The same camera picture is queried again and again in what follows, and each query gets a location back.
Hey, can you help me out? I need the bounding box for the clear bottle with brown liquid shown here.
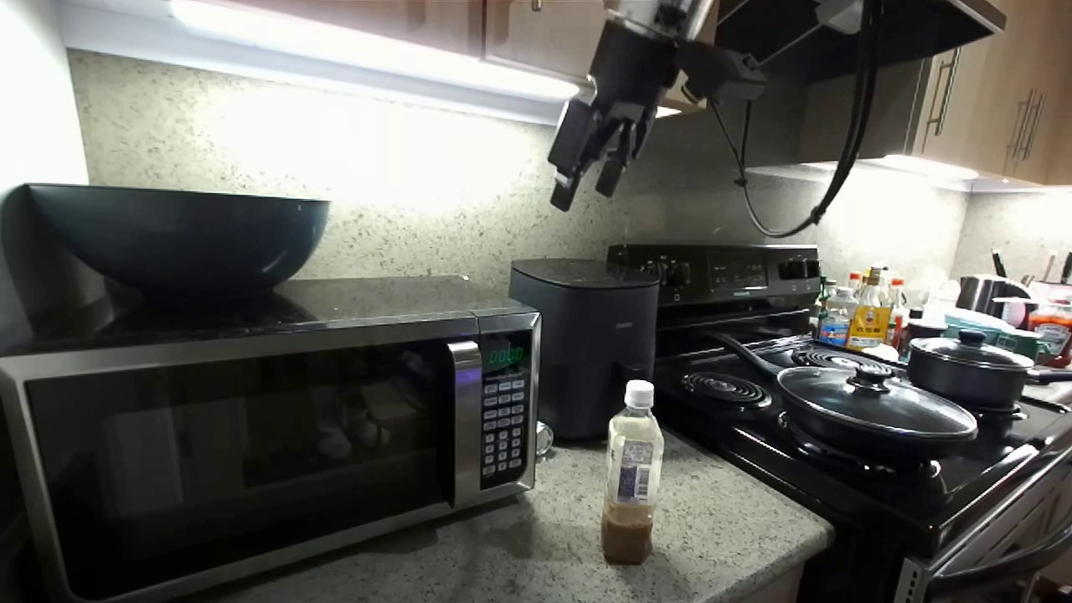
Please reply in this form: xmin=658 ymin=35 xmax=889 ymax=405
xmin=599 ymin=375 xmax=670 ymax=571

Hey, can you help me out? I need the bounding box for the large dark blue bowl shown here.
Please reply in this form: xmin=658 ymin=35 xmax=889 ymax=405
xmin=23 ymin=180 xmax=331 ymax=302

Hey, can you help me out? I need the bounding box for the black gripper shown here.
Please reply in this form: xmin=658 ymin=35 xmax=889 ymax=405
xmin=546 ymin=13 xmax=685 ymax=216

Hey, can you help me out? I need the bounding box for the wooden wall cabinet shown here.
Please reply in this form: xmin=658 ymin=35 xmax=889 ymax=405
xmin=238 ymin=0 xmax=629 ymax=84

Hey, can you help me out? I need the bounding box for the teal box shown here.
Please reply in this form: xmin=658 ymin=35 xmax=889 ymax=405
xmin=945 ymin=313 xmax=1043 ymax=361

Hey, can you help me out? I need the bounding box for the stainless steel microwave oven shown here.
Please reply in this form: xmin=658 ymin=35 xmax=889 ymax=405
xmin=0 ymin=276 xmax=546 ymax=603

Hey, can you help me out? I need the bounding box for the black frying pan with lid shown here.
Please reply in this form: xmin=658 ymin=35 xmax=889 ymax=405
xmin=715 ymin=332 xmax=985 ymax=455

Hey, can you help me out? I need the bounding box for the long under-cabinet light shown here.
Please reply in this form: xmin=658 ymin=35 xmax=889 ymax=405
xmin=60 ymin=0 xmax=685 ymax=136

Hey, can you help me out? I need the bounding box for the red cap bottle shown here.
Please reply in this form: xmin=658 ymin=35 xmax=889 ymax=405
xmin=889 ymin=279 xmax=914 ymax=341

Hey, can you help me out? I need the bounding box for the small silver countertop appliance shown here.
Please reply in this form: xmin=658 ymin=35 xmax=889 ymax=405
xmin=955 ymin=273 xmax=1034 ymax=318

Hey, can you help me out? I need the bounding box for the black air fryer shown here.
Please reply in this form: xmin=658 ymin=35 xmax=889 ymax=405
xmin=508 ymin=260 xmax=665 ymax=445

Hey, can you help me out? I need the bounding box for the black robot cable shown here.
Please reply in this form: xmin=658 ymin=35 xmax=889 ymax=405
xmin=715 ymin=0 xmax=889 ymax=244

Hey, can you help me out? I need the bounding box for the black pot with lid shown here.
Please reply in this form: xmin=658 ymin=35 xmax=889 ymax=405
xmin=905 ymin=328 xmax=1031 ymax=414

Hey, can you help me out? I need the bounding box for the red packaged item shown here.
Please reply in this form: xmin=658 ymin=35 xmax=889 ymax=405
xmin=1024 ymin=308 xmax=1072 ymax=372

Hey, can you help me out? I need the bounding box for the yellow oil bottle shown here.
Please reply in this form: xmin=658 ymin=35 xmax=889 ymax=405
xmin=848 ymin=265 xmax=898 ymax=350

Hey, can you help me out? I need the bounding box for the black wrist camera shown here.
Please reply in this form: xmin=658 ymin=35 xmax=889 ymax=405
xmin=676 ymin=45 xmax=770 ymax=109

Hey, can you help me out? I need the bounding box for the blue label bottle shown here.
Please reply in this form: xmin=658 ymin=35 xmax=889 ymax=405
xmin=817 ymin=281 xmax=857 ymax=350

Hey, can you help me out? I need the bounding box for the black range hood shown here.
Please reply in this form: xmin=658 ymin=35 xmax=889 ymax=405
xmin=715 ymin=0 xmax=1010 ymax=174

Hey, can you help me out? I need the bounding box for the black electric stove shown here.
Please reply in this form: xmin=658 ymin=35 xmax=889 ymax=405
xmin=608 ymin=242 xmax=1072 ymax=603

